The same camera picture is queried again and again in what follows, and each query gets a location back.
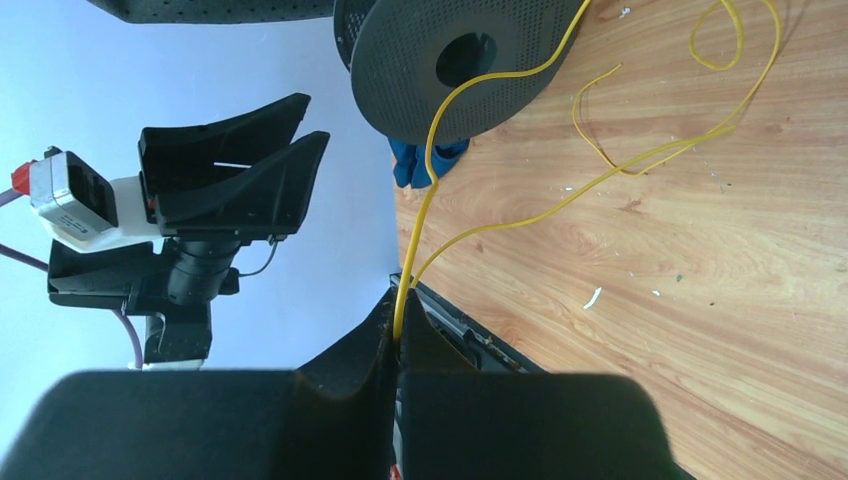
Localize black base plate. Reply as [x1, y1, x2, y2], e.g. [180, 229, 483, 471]
[416, 283, 546, 373]

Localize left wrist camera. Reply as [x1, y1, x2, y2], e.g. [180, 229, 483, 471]
[10, 147, 163, 253]

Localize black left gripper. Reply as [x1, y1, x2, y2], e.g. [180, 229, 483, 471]
[48, 93, 330, 365]

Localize yellow cable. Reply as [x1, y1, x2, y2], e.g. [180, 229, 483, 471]
[392, 0, 784, 342]

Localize dark dotted fabric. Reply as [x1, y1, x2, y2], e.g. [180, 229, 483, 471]
[89, 0, 335, 25]

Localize blue cloth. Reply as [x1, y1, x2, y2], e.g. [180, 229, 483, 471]
[388, 138, 470, 189]

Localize black cable spool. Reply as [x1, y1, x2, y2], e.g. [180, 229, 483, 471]
[333, 0, 581, 145]

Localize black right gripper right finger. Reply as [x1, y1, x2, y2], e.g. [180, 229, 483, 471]
[399, 292, 679, 479]

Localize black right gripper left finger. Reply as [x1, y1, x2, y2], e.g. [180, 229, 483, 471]
[1, 291, 396, 479]

